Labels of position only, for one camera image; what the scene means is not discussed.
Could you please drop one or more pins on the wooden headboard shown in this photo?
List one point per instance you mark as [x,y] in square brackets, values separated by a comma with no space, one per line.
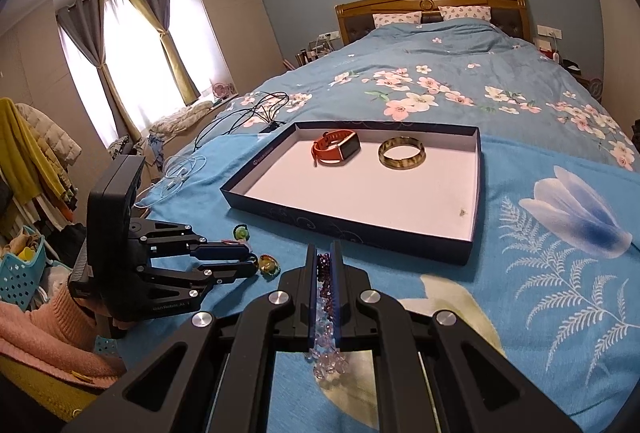
[430,3]

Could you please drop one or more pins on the white dotted pillow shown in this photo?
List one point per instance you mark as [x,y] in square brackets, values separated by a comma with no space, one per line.
[397,19]
[465,12]

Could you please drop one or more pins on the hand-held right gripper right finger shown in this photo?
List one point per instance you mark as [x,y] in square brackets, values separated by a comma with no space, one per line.
[339,308]

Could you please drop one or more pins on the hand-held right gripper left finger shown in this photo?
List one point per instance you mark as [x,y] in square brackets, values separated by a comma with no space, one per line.
[311,313]

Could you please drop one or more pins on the small green charm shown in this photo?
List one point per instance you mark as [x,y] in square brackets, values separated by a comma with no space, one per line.
[242,232]

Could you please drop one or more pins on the yellow jacket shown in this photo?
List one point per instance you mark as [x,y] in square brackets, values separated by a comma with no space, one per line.
[22,143]

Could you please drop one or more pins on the brown tortoiseshell bangle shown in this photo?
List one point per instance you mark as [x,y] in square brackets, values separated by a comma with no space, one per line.
[400,165]

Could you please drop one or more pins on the blue plastic basket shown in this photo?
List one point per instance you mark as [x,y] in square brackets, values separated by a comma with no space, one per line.
[20,278]

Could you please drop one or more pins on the white earphones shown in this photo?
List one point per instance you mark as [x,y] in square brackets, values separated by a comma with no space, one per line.
[174,183]

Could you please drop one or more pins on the orange smartwatch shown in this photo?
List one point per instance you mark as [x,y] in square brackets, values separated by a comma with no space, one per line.
[327,154]

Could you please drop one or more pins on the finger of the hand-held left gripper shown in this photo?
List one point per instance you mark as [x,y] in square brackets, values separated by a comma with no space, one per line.
[227,272]
[220,251]

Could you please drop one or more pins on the grey-blue floral duvet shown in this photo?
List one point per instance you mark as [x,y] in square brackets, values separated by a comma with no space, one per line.
[450,58]

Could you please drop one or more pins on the pile of mixed clothes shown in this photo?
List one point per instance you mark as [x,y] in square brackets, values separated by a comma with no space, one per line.
[150,148]

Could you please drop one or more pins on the small pink fan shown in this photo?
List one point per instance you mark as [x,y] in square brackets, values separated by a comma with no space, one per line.
[220,89]

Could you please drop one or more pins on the pink charm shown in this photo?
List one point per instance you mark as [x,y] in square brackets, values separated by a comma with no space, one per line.
[229,241]

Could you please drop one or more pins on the bedside table clutter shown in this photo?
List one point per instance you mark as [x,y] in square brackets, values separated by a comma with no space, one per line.
[315,48]
[562,58]

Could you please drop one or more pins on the yellow cloth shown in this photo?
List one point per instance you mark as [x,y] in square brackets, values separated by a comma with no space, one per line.
[40,393]

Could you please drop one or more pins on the black charger adapter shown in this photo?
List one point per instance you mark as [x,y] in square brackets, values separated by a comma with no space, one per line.
[270,127]

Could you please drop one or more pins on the dark blue shallow box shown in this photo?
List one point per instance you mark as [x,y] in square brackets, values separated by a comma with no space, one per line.
[350,193]

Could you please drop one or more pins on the bright blue floral blanket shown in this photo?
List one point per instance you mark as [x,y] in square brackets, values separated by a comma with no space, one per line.
[525,293]

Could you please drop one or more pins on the cream crumpled blanket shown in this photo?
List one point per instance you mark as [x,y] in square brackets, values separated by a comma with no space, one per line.
[182,115]

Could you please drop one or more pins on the white wall socket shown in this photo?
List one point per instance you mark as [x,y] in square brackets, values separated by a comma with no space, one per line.
[330,35]
[550,31]

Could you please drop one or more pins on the white puffer jacket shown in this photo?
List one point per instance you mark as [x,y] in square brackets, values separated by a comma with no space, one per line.
[55,138]

